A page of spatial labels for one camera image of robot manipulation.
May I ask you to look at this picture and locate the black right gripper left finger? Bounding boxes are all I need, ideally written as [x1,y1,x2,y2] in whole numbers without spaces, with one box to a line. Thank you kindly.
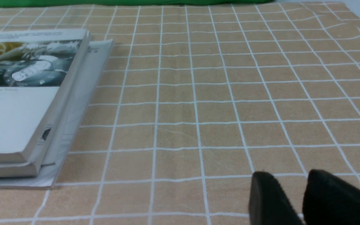
[248,171,303,225]

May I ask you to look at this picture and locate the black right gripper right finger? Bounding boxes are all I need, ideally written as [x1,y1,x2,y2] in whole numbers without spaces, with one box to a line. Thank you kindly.
[302,169,360,225]

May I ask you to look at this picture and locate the beige grid-pattern tablecloth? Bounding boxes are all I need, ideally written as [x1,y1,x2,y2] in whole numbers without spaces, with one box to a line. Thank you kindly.
[0,2,360,225]

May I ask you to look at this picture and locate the thin white bottom booklet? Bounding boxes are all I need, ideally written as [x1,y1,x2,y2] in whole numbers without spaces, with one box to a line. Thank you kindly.
[0,39,115,188]

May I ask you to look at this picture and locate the white middle book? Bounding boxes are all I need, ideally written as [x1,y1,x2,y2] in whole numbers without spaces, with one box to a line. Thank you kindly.
[0,37,92,178]

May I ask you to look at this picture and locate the white book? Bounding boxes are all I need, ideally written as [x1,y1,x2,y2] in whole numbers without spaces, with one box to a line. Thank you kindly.
[0,37,92,178]
[0,29,90,163]

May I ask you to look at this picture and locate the white top book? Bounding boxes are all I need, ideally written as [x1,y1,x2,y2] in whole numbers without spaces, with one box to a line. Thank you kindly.
[0,29,90,163]

